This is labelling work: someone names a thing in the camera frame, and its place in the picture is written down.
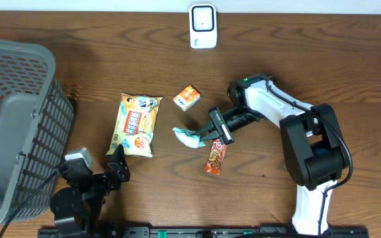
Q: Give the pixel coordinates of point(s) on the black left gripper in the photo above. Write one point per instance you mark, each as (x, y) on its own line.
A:
(120, 169)

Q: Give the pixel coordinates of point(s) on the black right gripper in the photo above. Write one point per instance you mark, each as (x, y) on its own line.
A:
(220, 129)

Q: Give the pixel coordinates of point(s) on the teal snack packet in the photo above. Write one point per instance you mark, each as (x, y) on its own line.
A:
(188, 138)

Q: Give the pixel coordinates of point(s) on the red chocolate bar wrapper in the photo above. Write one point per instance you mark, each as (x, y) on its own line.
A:
(215, 158)

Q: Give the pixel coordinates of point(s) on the small orange box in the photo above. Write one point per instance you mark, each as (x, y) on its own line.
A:
(187, 98)

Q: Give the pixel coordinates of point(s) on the yellow snack bag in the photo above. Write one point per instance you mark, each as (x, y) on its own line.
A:
(135, 124)

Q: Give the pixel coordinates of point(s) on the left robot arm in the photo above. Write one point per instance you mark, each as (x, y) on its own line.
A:
(77, 208)

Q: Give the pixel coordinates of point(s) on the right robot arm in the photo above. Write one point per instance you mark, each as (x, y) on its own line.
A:
(315, 153)

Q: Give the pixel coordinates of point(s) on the white barcode scanner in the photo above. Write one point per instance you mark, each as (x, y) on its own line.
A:
(203, 26)

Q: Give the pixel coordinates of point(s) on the grey plastic basket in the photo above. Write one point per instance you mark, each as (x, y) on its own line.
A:
(35, 123)

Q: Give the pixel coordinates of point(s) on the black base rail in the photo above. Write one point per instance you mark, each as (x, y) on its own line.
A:
(263, 231)

